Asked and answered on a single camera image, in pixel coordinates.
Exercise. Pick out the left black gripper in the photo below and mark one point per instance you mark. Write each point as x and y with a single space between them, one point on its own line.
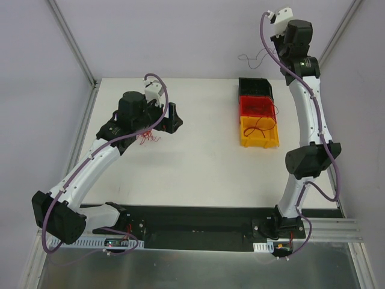
172 117

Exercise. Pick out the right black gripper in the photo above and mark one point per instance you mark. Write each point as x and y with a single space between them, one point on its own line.
277 42

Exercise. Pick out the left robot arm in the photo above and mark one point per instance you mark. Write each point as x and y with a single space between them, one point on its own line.
59 211

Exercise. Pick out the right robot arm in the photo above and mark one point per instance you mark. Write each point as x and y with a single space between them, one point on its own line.
317 150

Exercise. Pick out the black storage bin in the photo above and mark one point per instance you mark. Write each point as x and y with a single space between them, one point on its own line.
258 87

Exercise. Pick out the red storage bin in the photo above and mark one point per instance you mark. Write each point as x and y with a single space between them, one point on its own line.
252 106

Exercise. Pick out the yellow storage bin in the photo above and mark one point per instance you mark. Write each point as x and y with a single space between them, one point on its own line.
258 132

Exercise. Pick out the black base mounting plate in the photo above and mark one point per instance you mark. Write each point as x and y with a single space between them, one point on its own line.
206 228

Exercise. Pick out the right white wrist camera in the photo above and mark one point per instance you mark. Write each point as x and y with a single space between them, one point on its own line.
279 19

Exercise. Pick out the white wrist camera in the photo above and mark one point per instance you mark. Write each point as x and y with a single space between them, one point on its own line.
279 19
153 92

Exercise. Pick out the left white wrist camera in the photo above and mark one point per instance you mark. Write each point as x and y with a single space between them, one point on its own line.
153 92

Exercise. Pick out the right aluminium frame post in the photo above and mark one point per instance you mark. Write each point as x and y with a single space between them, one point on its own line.
339 31

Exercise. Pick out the aluminium frame post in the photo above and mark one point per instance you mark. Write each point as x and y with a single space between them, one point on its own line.
339 31
71 41

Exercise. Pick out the left aluminium frame post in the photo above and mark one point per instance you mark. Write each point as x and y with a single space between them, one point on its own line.
71 41

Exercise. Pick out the left white cable duct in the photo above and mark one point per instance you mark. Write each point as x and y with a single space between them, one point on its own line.
104 243

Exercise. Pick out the white cable duct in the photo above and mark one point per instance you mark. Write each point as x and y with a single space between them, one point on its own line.
267 247
104 243

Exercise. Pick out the right white cable duct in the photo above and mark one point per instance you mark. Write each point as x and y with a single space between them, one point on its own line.
267 247

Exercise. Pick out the aluminium front rail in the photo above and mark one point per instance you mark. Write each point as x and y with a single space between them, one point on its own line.
335 230

